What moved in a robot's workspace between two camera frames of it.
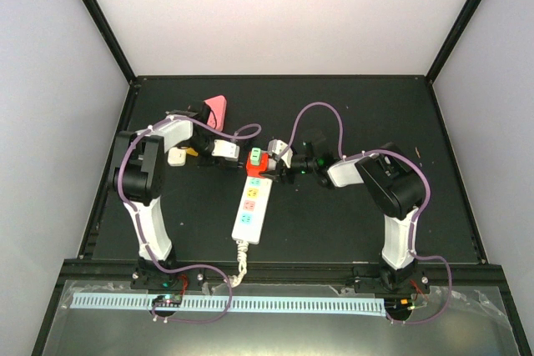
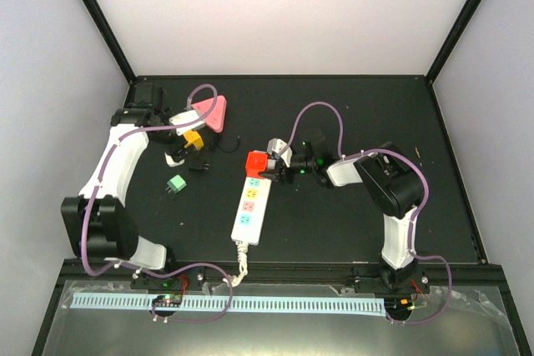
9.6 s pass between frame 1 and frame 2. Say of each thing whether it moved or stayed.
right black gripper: stayed
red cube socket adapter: stayed
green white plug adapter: moved
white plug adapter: stayed
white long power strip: stayed
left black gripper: moved
